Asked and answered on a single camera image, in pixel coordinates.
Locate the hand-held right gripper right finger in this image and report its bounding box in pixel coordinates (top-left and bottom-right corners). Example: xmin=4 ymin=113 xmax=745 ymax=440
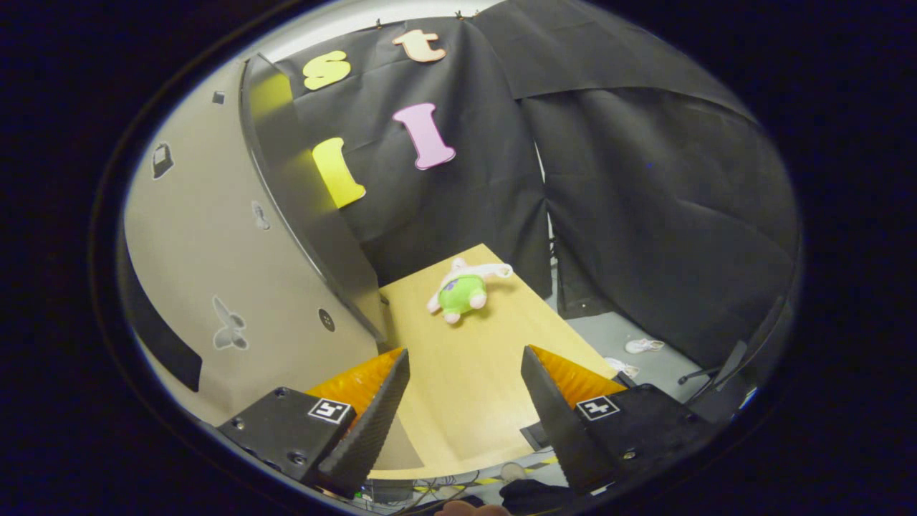
xmin=520 ymin=345 xmax=721 ymax=495

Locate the black cable bundle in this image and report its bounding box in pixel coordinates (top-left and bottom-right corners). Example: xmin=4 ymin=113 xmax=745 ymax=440
xmin=369 ymin=469 xmax=502 ymax=513

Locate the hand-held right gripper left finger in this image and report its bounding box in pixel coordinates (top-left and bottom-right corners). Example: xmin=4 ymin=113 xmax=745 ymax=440
xmin=215 ymin=348 xmax=411 ymax=499

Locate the black door handle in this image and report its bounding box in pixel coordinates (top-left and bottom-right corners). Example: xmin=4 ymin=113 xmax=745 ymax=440
xmin=118 ymin=236 xmax=203 ymax=393

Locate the black backdrop cloth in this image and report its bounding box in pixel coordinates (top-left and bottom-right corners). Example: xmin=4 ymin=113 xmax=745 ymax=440
xmin=276 ymin=0 xmax=800 ymax=370

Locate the green pink plush toy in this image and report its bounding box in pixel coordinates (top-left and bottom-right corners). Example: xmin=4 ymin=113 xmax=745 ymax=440
xmin=428 ymin=257 xmax=514 ymax=325

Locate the beige cabinet door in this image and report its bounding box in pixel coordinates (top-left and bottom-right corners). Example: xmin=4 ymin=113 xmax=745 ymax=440
xmin=118 ymin=57 xmax=388 ymax=424

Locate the dark cloth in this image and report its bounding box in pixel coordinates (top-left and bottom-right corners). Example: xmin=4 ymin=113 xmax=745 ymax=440
xmin=499 ymin=479 xmax=574 ymax=515

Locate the dark grey cabinet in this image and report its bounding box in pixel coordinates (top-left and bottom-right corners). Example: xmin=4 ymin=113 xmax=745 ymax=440
xmin=240 ymin=54 xmax=391 ymax=345

